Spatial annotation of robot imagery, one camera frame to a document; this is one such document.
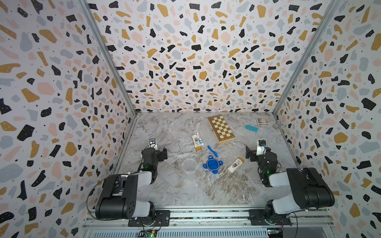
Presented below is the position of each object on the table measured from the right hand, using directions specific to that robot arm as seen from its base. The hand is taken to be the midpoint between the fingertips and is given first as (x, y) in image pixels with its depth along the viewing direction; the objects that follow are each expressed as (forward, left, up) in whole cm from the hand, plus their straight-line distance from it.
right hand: (256, 145), depth 91 cm
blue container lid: (-9, +27, -9) cm, 29 cm away
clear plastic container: (-9, +42, -11) cm, 44 cm away
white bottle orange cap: (-11, +14, -7) cm, 19 cm away
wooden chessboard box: (+19, +20, -7) cm, 28 cm away
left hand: (-2, +61, 0) cm, 61 cm away
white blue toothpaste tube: (+8, +35, -7) cm, 37 cm away
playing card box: (+29, -14, -9) cm, 33 cm away
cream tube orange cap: (+6, +38, -6) cm, 38 cm away
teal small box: (+23, -4, -10) cm, 25 cm away
